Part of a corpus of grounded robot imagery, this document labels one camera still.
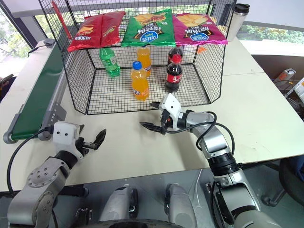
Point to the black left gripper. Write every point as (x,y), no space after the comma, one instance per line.
(82,145)

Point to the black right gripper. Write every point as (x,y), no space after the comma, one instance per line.
(167,122)

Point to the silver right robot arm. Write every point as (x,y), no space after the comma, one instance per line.
(213,140)

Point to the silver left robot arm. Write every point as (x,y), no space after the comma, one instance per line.
(40,180)

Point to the dark rounded robot base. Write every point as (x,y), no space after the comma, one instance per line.
(140,224)

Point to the green conveyor belt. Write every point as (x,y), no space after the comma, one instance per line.
(40,95)

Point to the orange soda bottle blue cap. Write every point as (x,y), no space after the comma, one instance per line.
(140,83)

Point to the cola bottle red cap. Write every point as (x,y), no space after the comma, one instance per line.
(173,76)

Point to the cola bottle black cap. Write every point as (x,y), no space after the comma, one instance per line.
(175,51)

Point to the green soda bottle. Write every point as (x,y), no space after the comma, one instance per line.
(109,63)

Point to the silver left robot leg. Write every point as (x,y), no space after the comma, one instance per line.
(118,204)

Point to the silver robot leg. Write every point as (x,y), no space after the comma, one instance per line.
(118,204)
(180,204)

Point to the small orange object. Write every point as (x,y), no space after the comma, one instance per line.
(202,50)

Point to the green chips bag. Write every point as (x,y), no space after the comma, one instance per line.
(148,28)

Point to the silver right robot leg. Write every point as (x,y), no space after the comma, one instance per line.
(180,204)

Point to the magenta chips bag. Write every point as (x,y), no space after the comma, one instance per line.
(198,29)

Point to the narrow red chips bag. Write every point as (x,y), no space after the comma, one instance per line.
(110,28)

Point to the large red chips bag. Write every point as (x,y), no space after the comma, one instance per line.
(86,33)

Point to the white tumbler black lid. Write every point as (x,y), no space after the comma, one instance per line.
(236,23)

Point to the grey orange power tool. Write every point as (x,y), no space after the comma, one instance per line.
(285,74)

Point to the yellow white box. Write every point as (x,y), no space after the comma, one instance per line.
(299,89)

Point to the black office chair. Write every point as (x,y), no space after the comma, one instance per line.
(291,178)

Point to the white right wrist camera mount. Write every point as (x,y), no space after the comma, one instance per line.
(171,105)

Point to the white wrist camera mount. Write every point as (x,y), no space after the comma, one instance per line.
(64,133)
(171,105)

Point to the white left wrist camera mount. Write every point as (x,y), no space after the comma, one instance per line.
(64,133)

